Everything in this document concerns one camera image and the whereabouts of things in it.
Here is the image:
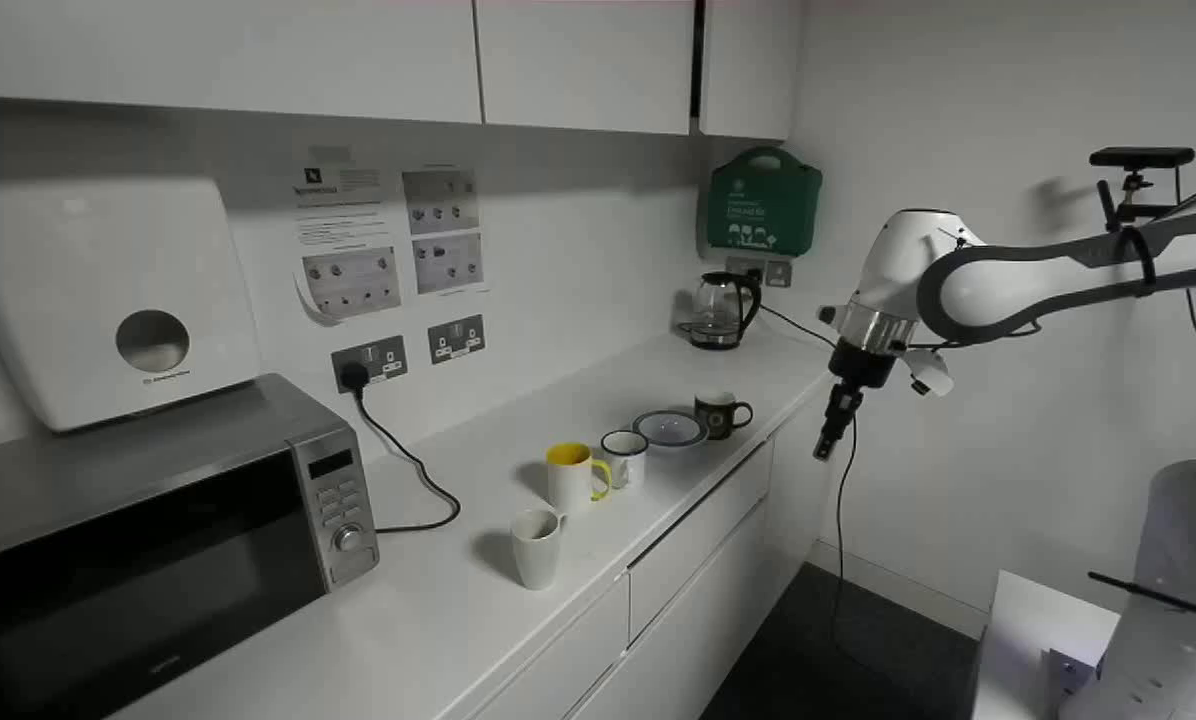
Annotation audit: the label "silver microwave oven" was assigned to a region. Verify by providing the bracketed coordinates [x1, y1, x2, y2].
[0, 374, 383, 720]

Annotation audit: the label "plain white mug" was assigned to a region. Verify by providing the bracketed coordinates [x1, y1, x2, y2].
[506, 503, 570, 591]

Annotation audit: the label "white lower cabinet door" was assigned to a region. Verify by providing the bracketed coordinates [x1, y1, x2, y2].
[569, 498, 797, 720]

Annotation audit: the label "white robot platform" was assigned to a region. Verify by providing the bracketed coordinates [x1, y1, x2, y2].
[971, 569, 1125, 720]

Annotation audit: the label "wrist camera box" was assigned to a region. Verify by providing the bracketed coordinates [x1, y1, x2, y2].
[905, 354, 959, 402]

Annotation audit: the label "green first aid kit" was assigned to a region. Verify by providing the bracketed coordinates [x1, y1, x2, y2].
[696, 143, 826, 260]

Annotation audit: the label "small wall label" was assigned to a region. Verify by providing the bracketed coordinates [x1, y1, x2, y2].
[291, 160, 394, 208]

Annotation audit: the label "black microwave power cable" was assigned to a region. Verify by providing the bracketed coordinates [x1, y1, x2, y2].
[346, 375, 466, 536]

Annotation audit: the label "white paper towel dispenser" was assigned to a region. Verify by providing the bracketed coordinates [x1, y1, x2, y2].
[0, 178, 265, 437]

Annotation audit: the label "black camera on mount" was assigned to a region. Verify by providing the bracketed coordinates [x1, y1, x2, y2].
[1086, 142, 1196, 232]

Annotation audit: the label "wall socket with plug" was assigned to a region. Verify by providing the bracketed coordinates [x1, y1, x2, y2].
[329, 334, 411, 396]

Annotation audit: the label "white upper cabinet door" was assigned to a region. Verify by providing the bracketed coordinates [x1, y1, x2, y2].
[473, 0, 696, 142]
[0, 0, 485, 127]
[696, 0, 806, 143]

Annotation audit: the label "dark mug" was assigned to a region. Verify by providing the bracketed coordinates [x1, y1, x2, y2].
[690, 387, 756, 443]

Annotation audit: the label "yellow cup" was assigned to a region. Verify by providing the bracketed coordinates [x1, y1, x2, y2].
[542, 442, 618, 516]

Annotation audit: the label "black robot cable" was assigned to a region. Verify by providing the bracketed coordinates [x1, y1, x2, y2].
[824, 413, 868, 598]

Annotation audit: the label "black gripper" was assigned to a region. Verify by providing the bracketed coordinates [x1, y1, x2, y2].
[813, 335, 898, 466]

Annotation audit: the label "white drawer front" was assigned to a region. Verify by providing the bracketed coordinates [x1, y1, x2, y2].
[624, 442, 776, 644]

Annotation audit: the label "double wall socket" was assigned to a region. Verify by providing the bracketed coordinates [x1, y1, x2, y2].
[424, 314, 486, 368]

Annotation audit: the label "white enamel mug blue rim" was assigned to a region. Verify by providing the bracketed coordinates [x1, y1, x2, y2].
[597, 423, 651, 493]

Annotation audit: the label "white cabinet door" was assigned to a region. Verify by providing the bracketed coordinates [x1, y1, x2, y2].
[696, 0, 806, 143]
[569, 498, 797, 720]
[0, 0, 485, 127]
[473, 0, 696, 142]

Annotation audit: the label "wall notice with photo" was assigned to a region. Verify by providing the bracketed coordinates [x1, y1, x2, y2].
[406, 227, 486, 299]
[291, 203, 406, 327]
[398, 166, 485, 241]

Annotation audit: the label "glass electric kettle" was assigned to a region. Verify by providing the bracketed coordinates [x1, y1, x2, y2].
[686, 268, 763, 357]

